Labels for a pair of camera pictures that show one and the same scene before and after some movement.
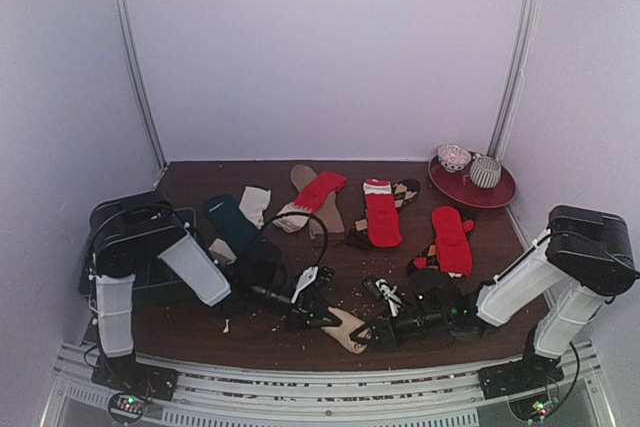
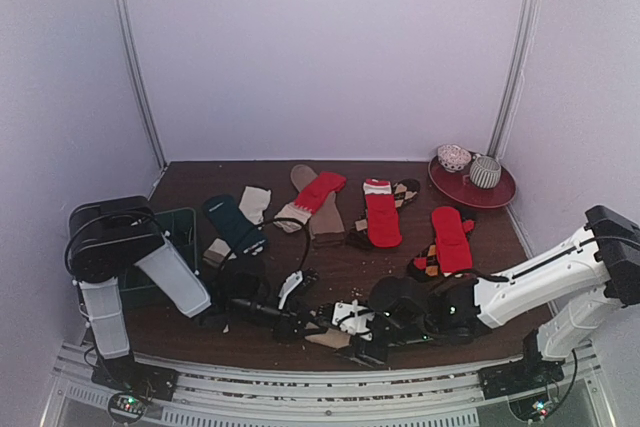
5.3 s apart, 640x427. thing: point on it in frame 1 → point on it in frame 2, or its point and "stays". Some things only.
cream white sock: (253, 204) stays
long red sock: (384, 229) stays
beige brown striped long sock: (343, 332) → (332, 338)
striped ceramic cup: (485, 171) stays
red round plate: (459, 188) stays
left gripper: (320, 313) → (288, 327)
